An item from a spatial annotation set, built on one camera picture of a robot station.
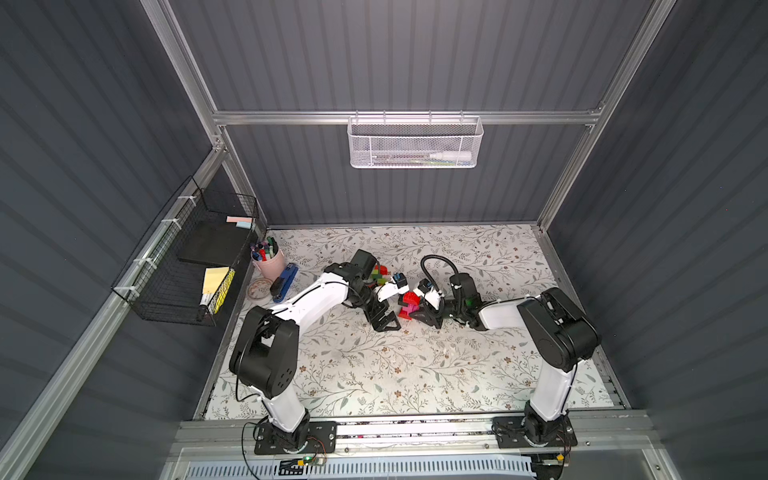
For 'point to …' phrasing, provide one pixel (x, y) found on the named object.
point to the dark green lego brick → (376, 276)
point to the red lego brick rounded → (412, 298)
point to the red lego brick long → (382, 269)
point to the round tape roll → (259, 289)
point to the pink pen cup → (267, 257)
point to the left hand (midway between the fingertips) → (389, 313)
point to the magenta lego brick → (411, 308)
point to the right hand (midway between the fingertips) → (417, 308)
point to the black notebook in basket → (213, 240)
